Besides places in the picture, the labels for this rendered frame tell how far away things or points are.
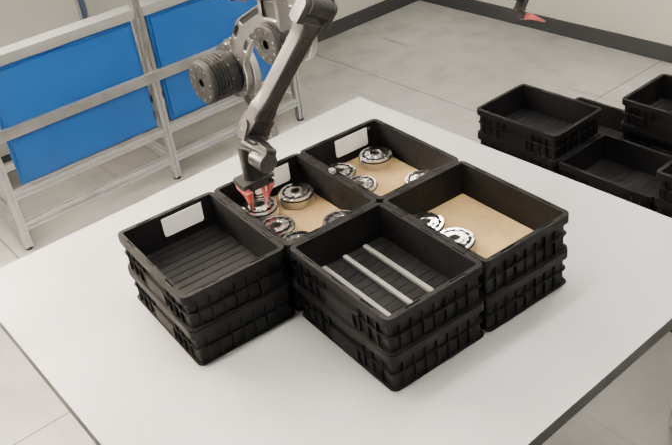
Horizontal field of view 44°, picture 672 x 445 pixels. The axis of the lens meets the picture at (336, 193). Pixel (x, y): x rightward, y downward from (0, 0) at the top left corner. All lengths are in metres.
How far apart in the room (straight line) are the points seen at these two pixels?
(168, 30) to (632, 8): 2.73
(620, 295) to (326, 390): 0.80
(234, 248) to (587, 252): 0.98
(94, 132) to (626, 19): 3.16
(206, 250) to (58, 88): 1.85
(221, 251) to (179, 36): 2.08
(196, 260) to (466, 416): 0.85
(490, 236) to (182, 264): 0.83
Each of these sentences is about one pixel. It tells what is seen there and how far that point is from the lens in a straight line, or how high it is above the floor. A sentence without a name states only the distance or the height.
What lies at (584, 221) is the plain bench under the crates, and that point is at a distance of 2.56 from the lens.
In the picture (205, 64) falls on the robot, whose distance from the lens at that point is 3.22.
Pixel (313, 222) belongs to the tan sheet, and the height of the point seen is 0.83.
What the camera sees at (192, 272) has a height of 0.83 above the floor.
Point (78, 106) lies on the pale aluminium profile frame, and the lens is 4.07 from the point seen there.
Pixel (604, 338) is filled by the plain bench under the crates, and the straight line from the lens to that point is 2.16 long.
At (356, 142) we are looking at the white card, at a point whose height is 0.88.
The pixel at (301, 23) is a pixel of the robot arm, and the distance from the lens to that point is 2.13.
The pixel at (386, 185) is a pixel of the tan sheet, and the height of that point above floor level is 0.83.
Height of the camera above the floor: 2.13
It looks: 31 degrees down
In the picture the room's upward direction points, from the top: 8 degrees counter-clockwise
